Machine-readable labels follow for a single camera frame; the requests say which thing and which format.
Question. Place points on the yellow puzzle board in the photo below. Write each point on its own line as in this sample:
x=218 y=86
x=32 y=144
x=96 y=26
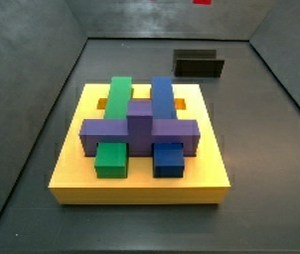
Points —
x=203 y=184

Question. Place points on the purple cross-shaped block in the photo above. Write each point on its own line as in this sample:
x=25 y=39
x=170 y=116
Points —
x=139 y=138

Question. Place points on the blue bar block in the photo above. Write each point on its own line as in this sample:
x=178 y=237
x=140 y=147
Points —
x=167 y=150

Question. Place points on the green bar block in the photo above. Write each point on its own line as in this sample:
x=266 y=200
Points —
x=109 y=161

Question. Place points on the black angle bracket holder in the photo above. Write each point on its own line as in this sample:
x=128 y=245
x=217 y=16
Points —
x=196 y=63

